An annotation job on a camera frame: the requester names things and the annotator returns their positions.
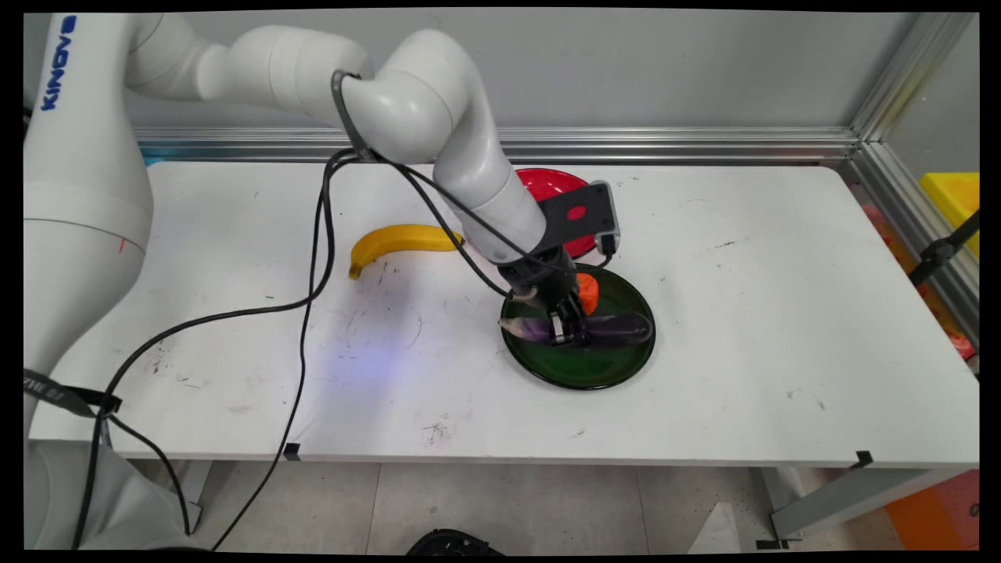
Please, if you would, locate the black cable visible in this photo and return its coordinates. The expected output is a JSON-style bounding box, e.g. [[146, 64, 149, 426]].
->
[[70, 149, 619, 551], [210, 152, 517, 551]]

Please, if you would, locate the yellow banana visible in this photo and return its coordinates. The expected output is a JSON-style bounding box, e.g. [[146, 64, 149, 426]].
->
[[348, 224, 465, 281]]

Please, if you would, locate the purple eggplant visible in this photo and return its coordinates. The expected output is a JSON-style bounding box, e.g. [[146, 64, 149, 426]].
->
[[500, 310, 655, 350]]

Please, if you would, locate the orange box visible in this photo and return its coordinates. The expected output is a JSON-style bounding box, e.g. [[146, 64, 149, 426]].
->
[[884, 469, 980, 551]]

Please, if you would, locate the aluminium frame rail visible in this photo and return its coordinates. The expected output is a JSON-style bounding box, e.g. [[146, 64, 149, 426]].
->
[[135, 126, 863, 166], [843, 12, 980, 345]]

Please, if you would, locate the orange carrot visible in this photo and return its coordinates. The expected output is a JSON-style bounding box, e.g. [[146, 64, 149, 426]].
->
[[574, 271, 601, 314]]

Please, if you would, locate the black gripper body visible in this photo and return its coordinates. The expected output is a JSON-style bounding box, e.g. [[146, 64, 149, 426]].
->
[[497, 247, 583, 312]]

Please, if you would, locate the red plate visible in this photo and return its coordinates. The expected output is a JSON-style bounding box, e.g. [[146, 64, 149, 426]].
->
[[514, 167, 600, 260]]

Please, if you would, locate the dark green plate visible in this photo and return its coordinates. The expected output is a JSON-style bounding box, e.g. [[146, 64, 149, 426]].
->
[[500, 264, 657, 391]]

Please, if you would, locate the grey table leg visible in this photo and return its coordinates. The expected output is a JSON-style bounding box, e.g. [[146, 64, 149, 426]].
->
[[174, 460, 213, 536], [755, 466, 935, 550]]

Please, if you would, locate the black device on floor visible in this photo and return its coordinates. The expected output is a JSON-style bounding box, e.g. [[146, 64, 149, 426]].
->
[[405, 529, 506, 556]]

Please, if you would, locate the black stand clamp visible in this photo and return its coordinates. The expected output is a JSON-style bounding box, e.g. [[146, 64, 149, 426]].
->
[[907, 210, 980, 287]]

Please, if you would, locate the yellow plastic box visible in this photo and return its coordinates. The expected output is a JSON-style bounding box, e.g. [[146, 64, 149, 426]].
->
[[918, 171, 980, 259]]

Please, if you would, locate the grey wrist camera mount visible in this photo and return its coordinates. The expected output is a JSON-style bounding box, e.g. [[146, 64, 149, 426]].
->
[[538, 181, 622, 260]]

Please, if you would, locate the black printed strap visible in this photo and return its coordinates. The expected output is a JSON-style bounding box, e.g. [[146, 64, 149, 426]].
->
[[23, 368, 124, 419]]

